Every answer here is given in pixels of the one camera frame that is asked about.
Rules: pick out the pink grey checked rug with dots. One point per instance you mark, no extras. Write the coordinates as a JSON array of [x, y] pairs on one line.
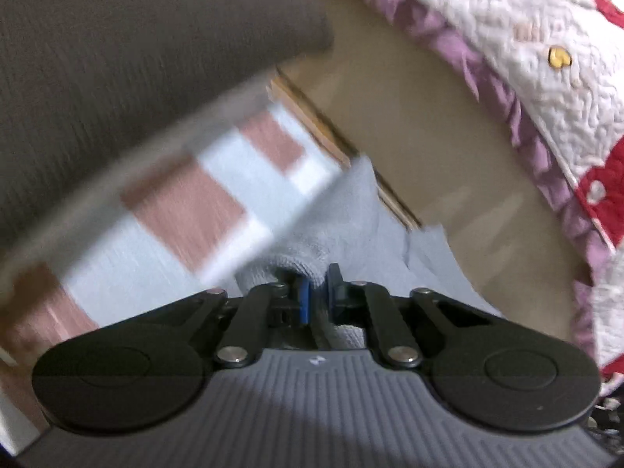
[[195, 204]]

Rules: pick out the dark brown garment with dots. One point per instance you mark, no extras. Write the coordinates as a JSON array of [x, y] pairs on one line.
[[122, 58]]

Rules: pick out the grey sweater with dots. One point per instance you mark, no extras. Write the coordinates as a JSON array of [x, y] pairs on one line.
[[341, 214]]

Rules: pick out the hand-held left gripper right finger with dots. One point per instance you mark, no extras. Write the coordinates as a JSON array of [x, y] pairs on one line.
[[331, 297]]

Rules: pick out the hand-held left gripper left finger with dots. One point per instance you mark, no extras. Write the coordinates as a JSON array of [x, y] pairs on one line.
[[304, 302]]

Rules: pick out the white red printed quilt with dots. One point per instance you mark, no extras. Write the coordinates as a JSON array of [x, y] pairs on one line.
[[512, 9]]

